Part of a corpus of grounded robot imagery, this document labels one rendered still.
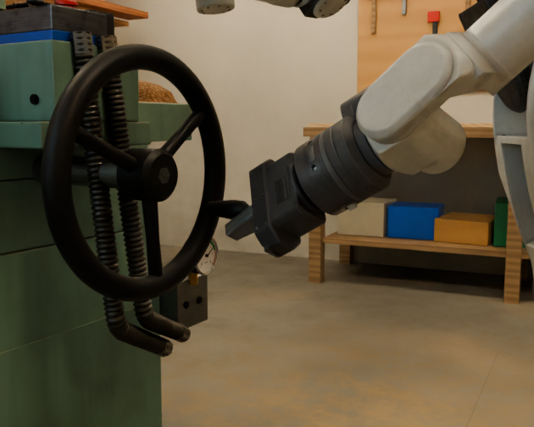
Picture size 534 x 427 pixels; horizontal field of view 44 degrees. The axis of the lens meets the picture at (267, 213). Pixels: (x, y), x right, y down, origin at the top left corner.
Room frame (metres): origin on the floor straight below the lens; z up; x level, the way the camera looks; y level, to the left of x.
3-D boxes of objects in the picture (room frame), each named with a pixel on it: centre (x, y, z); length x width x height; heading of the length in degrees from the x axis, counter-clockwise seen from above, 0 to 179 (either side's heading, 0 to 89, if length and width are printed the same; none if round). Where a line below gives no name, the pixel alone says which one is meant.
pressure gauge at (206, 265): (1.04, 0.11, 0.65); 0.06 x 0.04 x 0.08; 149
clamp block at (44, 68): (0.84, 0.26, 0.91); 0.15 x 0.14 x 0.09; 149
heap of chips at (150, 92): (1.11, 0.22, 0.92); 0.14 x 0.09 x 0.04; 59
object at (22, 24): (0.84, 0.25, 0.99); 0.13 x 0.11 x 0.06; 149
